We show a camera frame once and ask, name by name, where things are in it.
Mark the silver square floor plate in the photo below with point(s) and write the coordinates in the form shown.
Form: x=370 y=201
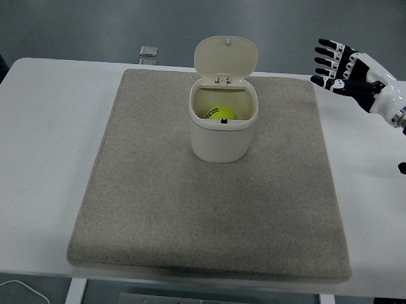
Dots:
x=148 y=50
x=147 y=61

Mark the cream bin with flip lid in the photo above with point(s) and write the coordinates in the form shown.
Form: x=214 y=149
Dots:
x=221 y=142

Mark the black table control panel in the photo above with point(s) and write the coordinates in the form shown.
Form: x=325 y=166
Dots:
x=391 y=302

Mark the beige grey fabric mat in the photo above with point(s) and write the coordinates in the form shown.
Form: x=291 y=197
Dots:
x=204 y=208

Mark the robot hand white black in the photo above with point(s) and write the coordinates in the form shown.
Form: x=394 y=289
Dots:
x=382 y=88

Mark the yellow tennis ball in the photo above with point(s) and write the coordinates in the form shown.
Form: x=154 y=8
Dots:
x=221 y=112

